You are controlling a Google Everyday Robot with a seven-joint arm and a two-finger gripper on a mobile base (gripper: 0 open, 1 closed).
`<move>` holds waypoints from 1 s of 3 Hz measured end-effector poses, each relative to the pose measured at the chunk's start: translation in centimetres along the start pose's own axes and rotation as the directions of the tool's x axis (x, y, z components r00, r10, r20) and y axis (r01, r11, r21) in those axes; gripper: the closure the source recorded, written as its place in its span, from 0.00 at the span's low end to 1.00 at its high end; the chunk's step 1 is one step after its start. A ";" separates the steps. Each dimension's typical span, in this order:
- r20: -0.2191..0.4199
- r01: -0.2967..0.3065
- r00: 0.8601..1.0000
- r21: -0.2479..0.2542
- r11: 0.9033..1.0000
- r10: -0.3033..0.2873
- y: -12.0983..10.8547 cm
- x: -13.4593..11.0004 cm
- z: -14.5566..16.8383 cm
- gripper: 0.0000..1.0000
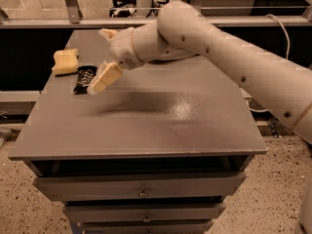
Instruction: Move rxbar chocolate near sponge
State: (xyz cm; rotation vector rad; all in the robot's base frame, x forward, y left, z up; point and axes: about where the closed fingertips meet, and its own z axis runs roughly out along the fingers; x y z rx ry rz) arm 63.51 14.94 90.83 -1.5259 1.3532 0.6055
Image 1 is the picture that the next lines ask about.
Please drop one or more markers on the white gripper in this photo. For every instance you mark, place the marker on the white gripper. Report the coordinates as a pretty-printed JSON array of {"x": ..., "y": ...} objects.
[{"x": 122, "y": 49}]

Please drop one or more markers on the black rxbar chocolate bar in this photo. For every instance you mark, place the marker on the black rxbar chocolate bar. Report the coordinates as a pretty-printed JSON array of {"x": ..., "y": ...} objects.
[{"x": 85, "y": 76}]

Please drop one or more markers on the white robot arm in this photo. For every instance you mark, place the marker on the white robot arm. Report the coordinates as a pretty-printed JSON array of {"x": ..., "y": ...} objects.
[{"x": 180, "y": 31}]

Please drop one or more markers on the yellow sponge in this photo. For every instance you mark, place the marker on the yellow sponge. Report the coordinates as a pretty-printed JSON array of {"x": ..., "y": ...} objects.
[{"x": 66, "y": 62}]

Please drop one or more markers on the grey drawer cabinet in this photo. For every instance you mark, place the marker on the grey drawer cabinet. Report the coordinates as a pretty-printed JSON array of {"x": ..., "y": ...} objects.
[{"x": 177, "y": 117}]

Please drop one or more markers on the middle grey drawer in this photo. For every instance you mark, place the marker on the middle grey drawer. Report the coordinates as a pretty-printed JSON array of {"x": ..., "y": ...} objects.
[{"x": 144, "y": 212}]

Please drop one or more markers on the grey drawer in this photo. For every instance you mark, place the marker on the grey drawer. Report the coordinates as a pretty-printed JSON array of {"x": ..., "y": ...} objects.
[
  {"x": 154, "y": 227},
  {"x": 144, "y": 212},
  {"x": 127, "y": 187}
]

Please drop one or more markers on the top grey drawer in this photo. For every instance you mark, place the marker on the top grey drawer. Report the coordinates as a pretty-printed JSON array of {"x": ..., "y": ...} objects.
[{"x": 127, "y": 187}]

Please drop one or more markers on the bottom grey drawer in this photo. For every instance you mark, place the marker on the bottom grey drawer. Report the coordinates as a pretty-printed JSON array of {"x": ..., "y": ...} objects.
[{"x": 154, "y": 227}]

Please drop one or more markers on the metal railing frame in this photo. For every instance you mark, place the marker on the metal railing frame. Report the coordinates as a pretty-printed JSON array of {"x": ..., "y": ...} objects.
[{"x": 120, "y": 13}]

